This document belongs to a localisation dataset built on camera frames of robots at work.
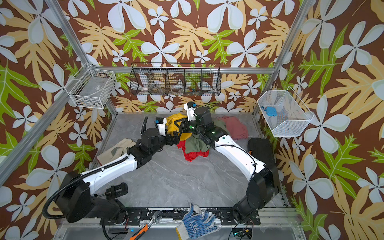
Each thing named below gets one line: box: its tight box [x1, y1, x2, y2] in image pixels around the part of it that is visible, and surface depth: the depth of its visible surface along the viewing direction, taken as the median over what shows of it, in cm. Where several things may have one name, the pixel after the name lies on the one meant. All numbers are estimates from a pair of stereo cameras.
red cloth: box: [177, 140, 209, 162], surface depth 95 cm
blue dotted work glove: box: [175, 203, 219, 240], surface depth 73 cm
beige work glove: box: [96, 138, 136, 164], surface depth 101 cm
